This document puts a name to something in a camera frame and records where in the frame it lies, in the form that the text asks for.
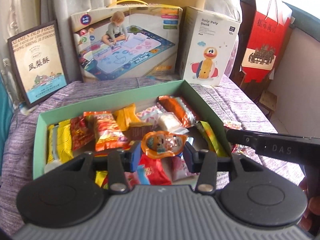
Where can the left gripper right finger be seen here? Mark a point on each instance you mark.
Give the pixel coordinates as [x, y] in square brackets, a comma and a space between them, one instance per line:
[203, 162]

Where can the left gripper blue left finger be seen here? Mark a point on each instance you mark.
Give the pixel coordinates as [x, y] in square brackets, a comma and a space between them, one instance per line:
[120, 161]

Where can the pink peach candy packet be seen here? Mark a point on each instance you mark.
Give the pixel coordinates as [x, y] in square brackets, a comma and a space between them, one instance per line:
[137, 178]

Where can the yellow-green candy bar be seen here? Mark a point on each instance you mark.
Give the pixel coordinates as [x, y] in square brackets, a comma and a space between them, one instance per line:
[101, 179]

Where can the pink sparkly snack packet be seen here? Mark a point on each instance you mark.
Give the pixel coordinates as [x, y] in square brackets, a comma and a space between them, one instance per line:
[179, 169]

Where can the orange fries snack bag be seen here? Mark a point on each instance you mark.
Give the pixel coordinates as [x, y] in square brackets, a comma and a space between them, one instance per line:
[106, 130]

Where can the green-yellow snack bar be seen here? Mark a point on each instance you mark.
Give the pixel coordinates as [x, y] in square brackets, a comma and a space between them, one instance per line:
[211, 139]

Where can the brown gold candy packet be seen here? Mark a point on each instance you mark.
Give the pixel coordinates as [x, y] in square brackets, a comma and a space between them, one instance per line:
[137, 130]

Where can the red small snack packet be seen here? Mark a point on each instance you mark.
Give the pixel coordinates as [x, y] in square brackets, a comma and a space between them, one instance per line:
[151, 172]

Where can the orange jelly cup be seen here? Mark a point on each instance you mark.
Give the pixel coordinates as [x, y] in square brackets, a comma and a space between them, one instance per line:
[163, 144]

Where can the golden yellow pastry packet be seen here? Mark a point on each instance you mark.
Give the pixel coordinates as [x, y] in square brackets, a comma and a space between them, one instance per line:
[125, 116]

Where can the dark red foil candy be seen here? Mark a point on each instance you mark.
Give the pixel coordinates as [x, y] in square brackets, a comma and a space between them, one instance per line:
[81, 134]

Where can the clear rice cake packet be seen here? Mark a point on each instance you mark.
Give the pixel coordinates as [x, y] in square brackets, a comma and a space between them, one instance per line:
[170, 123]

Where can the pink patterned snack packet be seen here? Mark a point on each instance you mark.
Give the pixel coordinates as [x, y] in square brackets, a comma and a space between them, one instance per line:
[150, 115]

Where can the yellow wafer bar packet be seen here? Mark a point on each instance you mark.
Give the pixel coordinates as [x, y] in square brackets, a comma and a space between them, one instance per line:
[59, 145]

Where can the orange foil snack packet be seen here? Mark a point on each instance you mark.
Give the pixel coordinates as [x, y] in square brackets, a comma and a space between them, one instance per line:
[181, 109]

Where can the blue cracker packet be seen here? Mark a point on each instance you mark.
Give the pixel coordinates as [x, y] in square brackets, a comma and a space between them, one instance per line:
[193, 141]

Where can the person's right hand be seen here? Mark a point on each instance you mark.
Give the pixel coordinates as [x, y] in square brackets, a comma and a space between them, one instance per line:
[310, 218]

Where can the mint green cardboard tray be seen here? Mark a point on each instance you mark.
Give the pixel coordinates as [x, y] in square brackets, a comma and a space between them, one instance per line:
[77, 98]

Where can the white roly-poly duck box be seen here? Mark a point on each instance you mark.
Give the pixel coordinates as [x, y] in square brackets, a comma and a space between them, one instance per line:
[207, 42]

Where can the water doodle mat box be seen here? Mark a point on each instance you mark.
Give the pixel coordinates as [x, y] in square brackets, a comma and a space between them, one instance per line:
[128, 39]

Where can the teal and white bag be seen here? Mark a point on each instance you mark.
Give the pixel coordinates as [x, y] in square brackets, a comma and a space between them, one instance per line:
[6, 112]

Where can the brown pineapple cake box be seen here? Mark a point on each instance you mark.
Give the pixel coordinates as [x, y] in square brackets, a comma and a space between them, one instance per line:
[38, 63]

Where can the red gift bag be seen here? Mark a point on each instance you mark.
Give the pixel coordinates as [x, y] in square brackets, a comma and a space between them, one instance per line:
[270, 23]

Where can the white lace curtain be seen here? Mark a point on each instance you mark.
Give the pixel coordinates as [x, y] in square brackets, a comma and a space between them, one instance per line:
[20, 15]

